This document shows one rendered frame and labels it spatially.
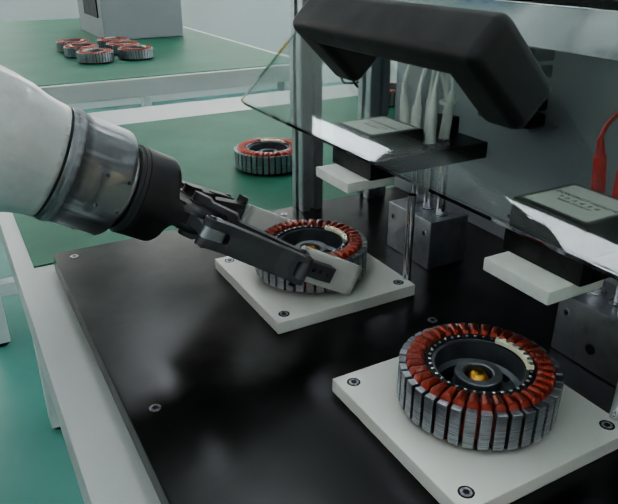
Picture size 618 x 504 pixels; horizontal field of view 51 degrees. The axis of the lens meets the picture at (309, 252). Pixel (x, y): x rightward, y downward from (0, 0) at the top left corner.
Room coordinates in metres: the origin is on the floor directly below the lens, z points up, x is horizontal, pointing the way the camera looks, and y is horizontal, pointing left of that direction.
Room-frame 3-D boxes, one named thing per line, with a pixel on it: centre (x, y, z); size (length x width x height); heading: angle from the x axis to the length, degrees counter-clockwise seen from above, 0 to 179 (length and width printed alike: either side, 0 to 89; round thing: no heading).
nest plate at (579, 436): (0.38, -0.12, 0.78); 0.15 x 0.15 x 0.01; 29
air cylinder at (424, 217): (0.66, -0.13, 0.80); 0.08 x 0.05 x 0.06; 29
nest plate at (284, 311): (0.59, 0.00, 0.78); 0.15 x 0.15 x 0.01; 29
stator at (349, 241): (0.59, 0.00, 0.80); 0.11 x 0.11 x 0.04
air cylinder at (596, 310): (0.45, -0.25, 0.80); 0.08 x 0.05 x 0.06; 29
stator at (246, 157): (1.04, 0.07, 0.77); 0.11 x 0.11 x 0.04
